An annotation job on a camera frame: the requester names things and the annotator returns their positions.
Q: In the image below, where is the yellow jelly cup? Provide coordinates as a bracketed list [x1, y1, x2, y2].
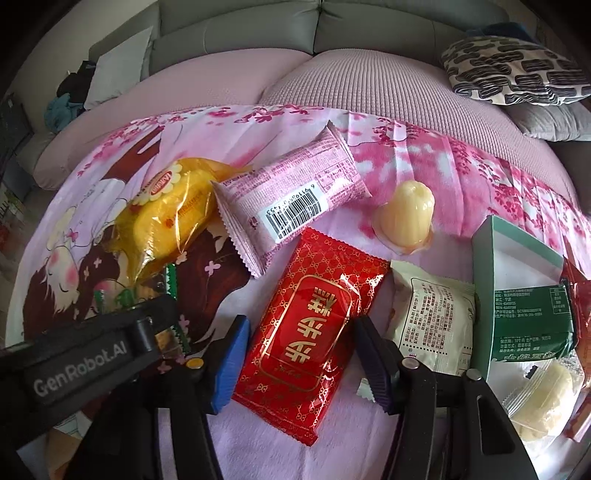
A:
[372, 180, 436, 255]

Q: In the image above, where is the yellow cake packet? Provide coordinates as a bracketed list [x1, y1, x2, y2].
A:
[106, 157, 250, 285]

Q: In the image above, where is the red gold pastry packet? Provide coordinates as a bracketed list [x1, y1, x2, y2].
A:
[233, 228, 389, 446]

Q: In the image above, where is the light grey pillow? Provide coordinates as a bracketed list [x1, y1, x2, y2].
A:
[83, 27, 152, 111]

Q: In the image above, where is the black white patterned pillow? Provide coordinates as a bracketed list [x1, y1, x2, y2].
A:
[442, 36, 590, 106]

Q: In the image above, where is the green stick snack packet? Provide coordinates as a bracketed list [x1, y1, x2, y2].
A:
[491, 284, 575, 362]

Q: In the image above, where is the teal cloth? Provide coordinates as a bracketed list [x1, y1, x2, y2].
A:
[43, 93, 84, 134]

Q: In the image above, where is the cream white snack packet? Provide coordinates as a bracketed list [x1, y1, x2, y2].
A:
[376, 260, 476, 376]

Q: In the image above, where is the red foil box packet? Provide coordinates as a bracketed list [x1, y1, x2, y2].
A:
[565, 396, 591, 443]

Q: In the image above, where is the red heart snack packet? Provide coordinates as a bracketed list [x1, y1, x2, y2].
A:
[561, 258, 591, 376]

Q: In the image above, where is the dark clothes pile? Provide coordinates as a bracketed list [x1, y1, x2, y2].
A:
[56, 60, 96, 104]

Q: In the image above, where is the teal white tray box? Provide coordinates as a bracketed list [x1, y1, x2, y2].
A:
[469, 214, 591, 480]

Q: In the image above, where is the small green snack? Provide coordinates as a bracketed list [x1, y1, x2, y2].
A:
[91, 264, 189, 359]

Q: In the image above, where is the person's hand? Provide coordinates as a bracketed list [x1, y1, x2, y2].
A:
[45, 429, 81, 480]

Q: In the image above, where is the clear white bun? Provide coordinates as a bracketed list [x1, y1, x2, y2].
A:
[502, 354, 585, 445]

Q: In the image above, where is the pink wafer packet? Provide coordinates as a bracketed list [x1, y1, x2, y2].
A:
[212, 122, 370, 278]

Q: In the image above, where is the pink sofa seat cover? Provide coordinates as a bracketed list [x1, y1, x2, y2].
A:
[33, 48, 578, 202]

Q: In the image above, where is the pink cartoon tablecloth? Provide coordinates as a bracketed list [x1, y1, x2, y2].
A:
[6, 104, 590, 479]

